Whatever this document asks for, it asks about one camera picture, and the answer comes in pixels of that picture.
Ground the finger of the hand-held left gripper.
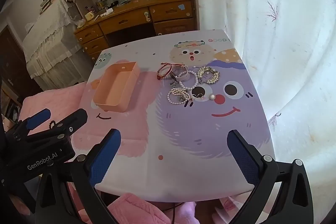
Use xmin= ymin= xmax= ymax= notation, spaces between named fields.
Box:
xmin=16 ymin=109 xmax=52 ymax=133
xmin=49 ymin=109 xmax=88 ymax=139

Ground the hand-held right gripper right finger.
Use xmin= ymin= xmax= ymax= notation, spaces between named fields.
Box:
xmin=227 ymin=130 xmax=314 ymax=224

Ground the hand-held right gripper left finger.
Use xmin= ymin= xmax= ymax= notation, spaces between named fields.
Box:
xmin=34 ymin=129 xmax=122 ymax=224

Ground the pink plastic box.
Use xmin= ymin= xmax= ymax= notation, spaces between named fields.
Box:
xmin=93 ymin=62 xmax=141 ymax=112

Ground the gold leaf hair comb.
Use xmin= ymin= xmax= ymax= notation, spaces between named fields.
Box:
xmin=197 ymin=66 xmax=220 ymax=85

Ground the large pearl bracelet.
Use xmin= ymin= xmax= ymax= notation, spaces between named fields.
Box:
xmin=178 ymin=70 xmax=199 ymax=90

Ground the small pearl bracelet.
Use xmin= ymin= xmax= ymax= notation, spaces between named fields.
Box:
xmin=167 ymin=88 xmax=195 ymax=107

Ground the pink blanket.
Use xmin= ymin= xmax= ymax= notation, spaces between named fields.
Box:
xmin=0 ymin=81 xmax=252 ymax=224

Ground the cartoon printed tablecloth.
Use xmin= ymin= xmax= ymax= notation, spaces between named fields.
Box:
xmin=71 ymin=29 xmax=276 ymax=199

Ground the white lace cover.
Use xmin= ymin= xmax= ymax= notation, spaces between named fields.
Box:
xmin=21 ymin=0 xmax=88 ymax=88

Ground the pink smart watch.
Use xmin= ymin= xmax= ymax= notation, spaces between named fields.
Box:
xmin=169 ymin=67 xmax=192 ymax=84

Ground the wooden desk with drawers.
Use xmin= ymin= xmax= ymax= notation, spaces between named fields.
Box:
xmin=74 ymin=0 xmax=196 ymax=62

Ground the white floral curtain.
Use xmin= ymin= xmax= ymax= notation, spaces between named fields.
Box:
xmin=189 ymin=0 xmax=336 ymax=216

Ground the dark cable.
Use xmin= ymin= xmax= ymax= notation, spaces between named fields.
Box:
xmin=160 ymin=202 xmax=184 ymax=224

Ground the red string bracelet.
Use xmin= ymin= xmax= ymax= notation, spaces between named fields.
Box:
xmin=157 ymin=62 xmax=186 ymax=81

